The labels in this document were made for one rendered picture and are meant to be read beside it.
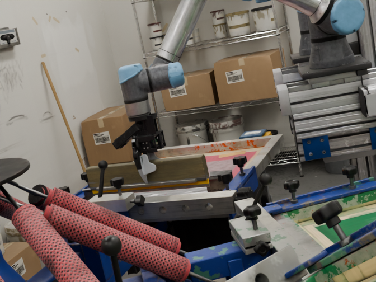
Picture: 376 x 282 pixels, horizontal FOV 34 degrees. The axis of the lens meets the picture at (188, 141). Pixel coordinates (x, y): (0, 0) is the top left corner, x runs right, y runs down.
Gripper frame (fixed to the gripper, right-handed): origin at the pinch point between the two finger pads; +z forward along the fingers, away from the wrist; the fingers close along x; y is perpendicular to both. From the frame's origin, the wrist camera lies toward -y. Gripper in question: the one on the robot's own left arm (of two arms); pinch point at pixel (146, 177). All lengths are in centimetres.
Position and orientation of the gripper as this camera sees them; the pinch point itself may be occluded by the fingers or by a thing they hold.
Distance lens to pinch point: 194.1
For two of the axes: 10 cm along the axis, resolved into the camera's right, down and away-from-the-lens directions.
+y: 9.2, -1.0, -3.8
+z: 1.9, 9.6, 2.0
